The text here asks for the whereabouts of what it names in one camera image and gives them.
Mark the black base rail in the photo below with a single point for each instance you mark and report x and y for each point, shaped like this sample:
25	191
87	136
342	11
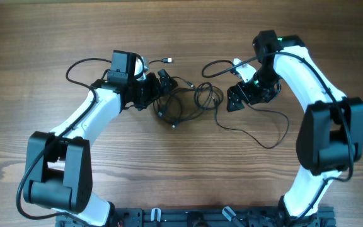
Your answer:
252	217

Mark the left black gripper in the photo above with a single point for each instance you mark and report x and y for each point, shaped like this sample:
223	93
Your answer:
155	89

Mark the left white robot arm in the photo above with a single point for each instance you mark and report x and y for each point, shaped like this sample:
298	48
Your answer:
58	181

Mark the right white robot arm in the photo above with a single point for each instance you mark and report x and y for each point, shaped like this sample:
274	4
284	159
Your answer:
330	138

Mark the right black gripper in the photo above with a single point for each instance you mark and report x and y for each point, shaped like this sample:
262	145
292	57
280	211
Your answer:
242	92

